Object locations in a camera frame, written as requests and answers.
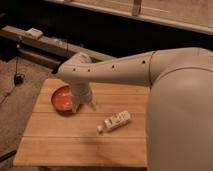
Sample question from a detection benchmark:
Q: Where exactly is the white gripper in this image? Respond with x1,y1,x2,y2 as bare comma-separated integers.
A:
70,83,96,113

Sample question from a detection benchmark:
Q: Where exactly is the small white plastic bottle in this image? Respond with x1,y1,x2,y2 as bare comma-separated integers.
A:
97,111,131,133

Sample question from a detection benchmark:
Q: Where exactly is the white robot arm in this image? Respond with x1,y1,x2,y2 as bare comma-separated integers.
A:
56,47,213,171

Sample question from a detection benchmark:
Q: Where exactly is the orange ceramic bowl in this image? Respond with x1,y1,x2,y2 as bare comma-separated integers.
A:
51,85,73,112

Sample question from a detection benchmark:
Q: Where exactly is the wooden board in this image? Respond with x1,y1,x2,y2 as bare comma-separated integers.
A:
14,79,149,168

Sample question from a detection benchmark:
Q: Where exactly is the long wooden beam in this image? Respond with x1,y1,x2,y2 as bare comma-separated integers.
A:
0,25,113,61

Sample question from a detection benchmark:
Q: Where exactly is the small white box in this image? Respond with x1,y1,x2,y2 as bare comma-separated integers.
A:
25,28,43,39

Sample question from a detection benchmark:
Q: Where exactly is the black cable with plug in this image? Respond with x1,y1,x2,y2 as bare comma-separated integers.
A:
13,37,25,86

